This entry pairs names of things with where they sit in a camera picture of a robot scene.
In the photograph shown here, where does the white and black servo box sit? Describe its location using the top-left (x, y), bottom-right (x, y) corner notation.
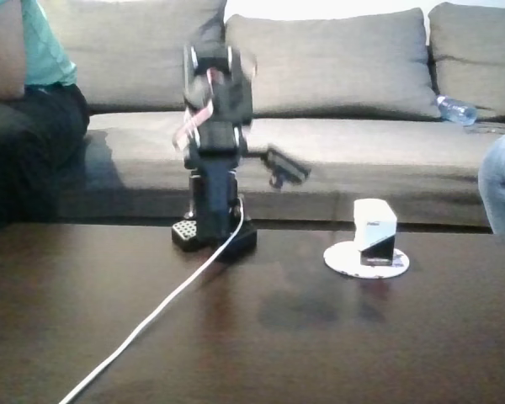
top-left (353, 199), bottom-right (399, 267)

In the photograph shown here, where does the grey sofa back cushion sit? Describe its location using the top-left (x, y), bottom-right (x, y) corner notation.
top-left (222, 7), bottom-right (442, 122)
top-left (428, 2), bottom-right (505, 120)
top-left (37, 0), bottom-right (228, 114)

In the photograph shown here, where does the round white coaster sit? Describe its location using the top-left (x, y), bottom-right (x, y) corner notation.
top-left (322, 240), bottom-right (411, 280)

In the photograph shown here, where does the grey sofa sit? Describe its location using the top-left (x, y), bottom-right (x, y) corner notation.
top-left (37, 0), bottom-right (505, 235)

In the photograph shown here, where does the person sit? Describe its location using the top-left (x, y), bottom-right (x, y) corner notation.
top-left (0, 0), bottom-right (91, 224)

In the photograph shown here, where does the clear plastic water bottle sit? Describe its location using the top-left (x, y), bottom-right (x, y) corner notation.
top-left (435, 94), bottom-right (478, 126)

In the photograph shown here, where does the person's leg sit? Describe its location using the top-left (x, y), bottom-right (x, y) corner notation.
top-left (476, 129), bottom-right (505, 236)

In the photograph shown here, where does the red servo wire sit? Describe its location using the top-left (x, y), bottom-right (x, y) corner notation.
top-left (173, 66), bottom-right (216, 149)

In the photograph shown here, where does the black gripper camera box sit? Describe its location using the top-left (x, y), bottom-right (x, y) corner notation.
top-left (265, 145), bottom-right (312, 190)

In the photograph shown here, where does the white cable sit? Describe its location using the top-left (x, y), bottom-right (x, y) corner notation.
top-left (57, 197), bottom-right (246, 404)

